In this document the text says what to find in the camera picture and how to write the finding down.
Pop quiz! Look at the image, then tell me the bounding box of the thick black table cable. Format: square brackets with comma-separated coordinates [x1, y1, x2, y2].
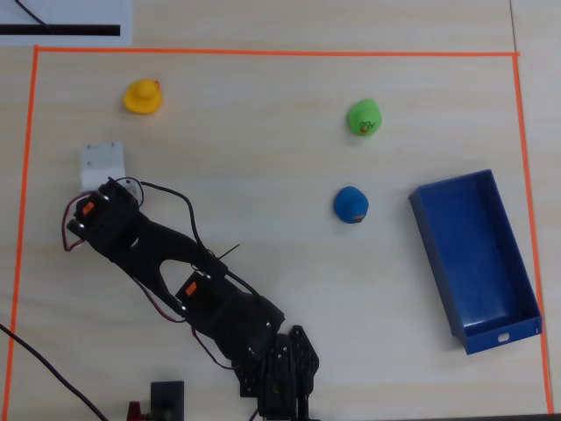
[0, 323, 110, 421]

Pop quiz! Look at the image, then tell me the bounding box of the long horizontal orange tape strip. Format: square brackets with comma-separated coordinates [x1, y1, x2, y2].
[33, 45, 522, 59]

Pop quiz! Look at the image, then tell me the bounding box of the thin black cable over paper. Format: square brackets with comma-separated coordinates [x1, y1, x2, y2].
[14, 0, 53, 31]

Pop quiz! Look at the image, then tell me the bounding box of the yellow rubber duck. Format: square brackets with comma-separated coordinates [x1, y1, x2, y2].
[123, 78, 164, 116]

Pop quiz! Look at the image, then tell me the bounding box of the orange tape strip beside paper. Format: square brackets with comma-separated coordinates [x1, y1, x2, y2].
[3, 46, 41, 421]

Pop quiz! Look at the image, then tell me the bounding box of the green rubber duck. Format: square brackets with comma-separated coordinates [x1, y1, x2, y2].
[347, 98, 383, 137]

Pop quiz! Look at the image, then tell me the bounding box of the blue plastic box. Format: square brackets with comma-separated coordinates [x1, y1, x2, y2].
[408, 168, 543, 356]

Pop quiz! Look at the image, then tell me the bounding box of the orange tape strip beside box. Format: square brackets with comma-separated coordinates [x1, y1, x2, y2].
[512, 54, 555, 416]

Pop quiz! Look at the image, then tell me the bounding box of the red servo wire loop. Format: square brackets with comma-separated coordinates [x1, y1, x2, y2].
[61, 196, 91, 253]

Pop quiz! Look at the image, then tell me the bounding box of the small black box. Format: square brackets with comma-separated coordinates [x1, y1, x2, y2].
[149, 380, 186, 421]

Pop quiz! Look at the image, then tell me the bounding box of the white paper with black stripe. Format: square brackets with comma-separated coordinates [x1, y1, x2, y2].
[0, 0, 133, 47]

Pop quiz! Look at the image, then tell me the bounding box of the blue rubber duck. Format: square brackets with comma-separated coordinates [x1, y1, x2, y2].
[333, 186, 370, 225]

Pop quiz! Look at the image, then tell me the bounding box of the black camera cable on arm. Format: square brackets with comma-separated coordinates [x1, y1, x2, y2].
[138, 181, 275, 310]

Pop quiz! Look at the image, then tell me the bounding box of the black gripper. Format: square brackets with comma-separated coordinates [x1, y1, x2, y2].
[96, 175, 145, 220]

